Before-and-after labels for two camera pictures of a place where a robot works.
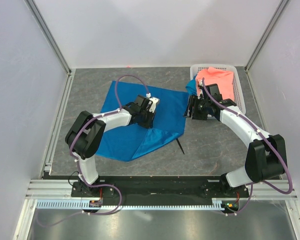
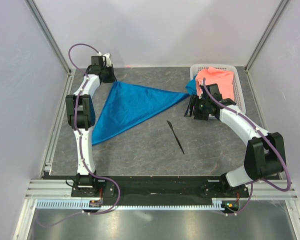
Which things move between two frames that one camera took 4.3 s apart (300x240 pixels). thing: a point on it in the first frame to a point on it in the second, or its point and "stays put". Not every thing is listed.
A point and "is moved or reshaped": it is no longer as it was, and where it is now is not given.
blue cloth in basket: x=191 y=87 stays put
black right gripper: x=193 y=101 stays put
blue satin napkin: x=132 y=141 is moved or reshaped
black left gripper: x=149 y=124 to x=112 y=79
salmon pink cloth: x=224 y=79 stays put
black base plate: x=159 y=190 stays put
